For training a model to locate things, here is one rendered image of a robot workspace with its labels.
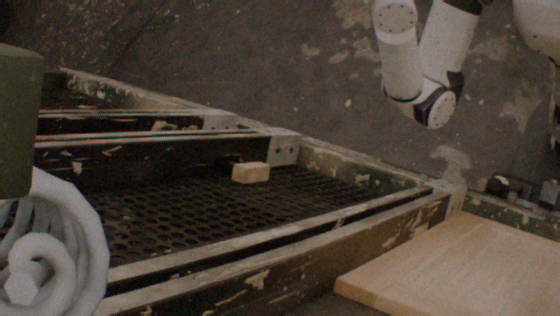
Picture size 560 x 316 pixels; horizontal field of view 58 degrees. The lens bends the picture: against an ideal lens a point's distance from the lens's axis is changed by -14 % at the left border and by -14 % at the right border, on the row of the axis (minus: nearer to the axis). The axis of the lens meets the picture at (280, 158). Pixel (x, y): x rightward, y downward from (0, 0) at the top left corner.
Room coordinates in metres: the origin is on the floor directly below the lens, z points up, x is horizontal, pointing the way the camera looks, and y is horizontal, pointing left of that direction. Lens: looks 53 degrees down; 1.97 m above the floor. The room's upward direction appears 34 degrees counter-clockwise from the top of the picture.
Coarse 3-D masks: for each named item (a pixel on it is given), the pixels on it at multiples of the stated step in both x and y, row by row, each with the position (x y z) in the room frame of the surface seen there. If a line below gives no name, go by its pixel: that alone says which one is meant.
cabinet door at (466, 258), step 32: (448, 224) 0.38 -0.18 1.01; (480, 224) 0.37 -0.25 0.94; (384, 256) 0.31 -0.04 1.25; (416, 256) 0.29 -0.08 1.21; (448, 256) 0.28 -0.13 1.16; (480, 256) 0.26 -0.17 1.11; (512, 256) 0.24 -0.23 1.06; (544, 256) 0.21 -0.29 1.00; (352, 288) 0.25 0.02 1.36; (384, 288) 0.23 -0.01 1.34; (416, 288) 0.22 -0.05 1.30; (448, 288) 0.21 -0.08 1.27; (480, 288) 0.19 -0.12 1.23; (512, 288) 0.16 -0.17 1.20; (544, 288) 0.14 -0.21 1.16
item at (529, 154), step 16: (544, 112) 0.83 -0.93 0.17; (528, 128) 0.82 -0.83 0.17; (544, 128) 0.77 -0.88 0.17; (528, 144) 0.77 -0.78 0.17; (544, 144) 0.72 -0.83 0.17; (528, 160) 0.72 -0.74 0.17; (544, 160) 0.67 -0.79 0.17; (512, 176) 0.70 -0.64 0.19; (528, 176) 0.67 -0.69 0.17; (544, 176) 0.62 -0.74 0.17; (528, 192) 0.60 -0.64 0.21
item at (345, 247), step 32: (416, 192) 0.43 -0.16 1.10; (448, 192) 0.43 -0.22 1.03; (288, 224) 0.34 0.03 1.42; (320, 224) 0.33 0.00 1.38; (352, 224) 0.33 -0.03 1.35; (384, 224) 0.33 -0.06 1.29; (416, 224) 0.36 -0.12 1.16; (192, 256) 0.28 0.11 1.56; (224, 256) 0.28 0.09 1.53; (256, 256) 0.27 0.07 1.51; (288, 256) 0.26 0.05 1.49; (320, 256) 0.28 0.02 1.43; (352, 256) 0.29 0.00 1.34; (128, 288) 0.24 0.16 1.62; (160, 288) 0.23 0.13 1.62; (192, 288) 0.22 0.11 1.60; (224, 288) 0.23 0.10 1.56; (256, 288) 0.24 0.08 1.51; (288, 288) 0.25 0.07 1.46; (320, 288) 0.26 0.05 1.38
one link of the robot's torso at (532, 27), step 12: (516, 0) 0.49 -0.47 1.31; (528, 0) 0.47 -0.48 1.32; (540, 0) 0.45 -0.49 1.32; (552, 0) 0.44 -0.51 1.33; (516, 12) 0.50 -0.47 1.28; (528, 12) 0.46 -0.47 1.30; (540, 12) 0.45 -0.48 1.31; (552, 12) 0.43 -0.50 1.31; (516, 24) 0.52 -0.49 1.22; (528, 24) 0.46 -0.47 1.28; (540, 24) 0.44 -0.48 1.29; (552, 24) 0.42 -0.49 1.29; (528, 36) 0.47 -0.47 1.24; (540, 36) 0.44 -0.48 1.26; (552, 36) 0.42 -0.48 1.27; (540, 48) 0.46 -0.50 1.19; (552, 48) 0.43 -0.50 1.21; (552, 60) 0.48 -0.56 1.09
